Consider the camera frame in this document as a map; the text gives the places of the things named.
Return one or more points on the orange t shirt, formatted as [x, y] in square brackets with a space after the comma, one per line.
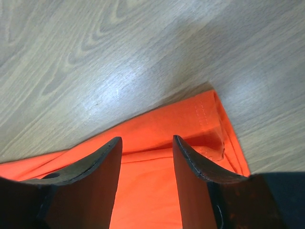
[147, 196]

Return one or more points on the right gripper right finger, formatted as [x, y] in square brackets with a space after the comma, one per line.
[198, 179]

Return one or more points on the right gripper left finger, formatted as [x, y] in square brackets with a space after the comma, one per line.
[82, 195]

